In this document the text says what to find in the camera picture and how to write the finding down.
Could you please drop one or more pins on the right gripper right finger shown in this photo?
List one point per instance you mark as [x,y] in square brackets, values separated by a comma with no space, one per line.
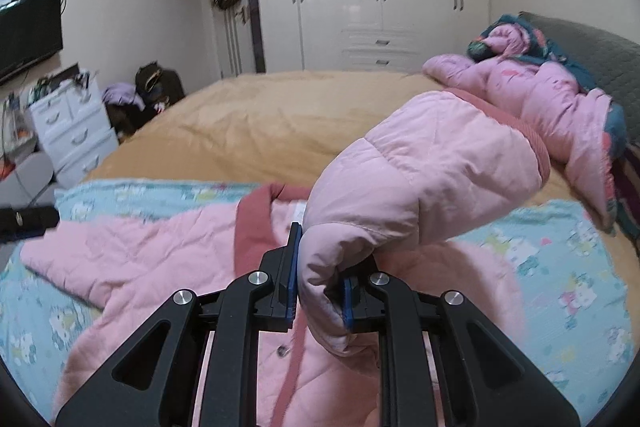
[442,361]

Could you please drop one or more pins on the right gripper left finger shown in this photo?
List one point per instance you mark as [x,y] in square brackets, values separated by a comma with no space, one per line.
[195,356]

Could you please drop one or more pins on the pink quilted jacket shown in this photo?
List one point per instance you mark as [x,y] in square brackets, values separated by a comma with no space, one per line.
[442,165]

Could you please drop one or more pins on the purple clothes pile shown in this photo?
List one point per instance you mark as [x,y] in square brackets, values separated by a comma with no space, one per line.
[122,93]

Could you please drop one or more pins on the white bedroom door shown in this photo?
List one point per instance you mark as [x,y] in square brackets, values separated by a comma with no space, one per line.
[233,37]

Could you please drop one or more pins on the white drawer chest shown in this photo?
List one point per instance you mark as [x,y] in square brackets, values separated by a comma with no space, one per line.
[73,129]

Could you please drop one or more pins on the black television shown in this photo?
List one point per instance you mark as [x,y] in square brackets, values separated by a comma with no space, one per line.
[31,32]

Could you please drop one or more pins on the dark bag pile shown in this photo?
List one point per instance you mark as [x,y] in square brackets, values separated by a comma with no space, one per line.
[159,89]

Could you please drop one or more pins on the striped dark garment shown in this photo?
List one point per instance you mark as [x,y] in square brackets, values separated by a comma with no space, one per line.
[626,174]

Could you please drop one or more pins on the tan bed cover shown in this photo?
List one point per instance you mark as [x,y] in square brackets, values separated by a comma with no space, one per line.
[283,127]

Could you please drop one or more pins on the pink floral padded coat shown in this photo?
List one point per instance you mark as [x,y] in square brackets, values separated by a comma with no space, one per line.
[512,65]

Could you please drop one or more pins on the grey quilted headboard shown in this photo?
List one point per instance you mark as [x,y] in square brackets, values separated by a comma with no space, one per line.
[614,61]

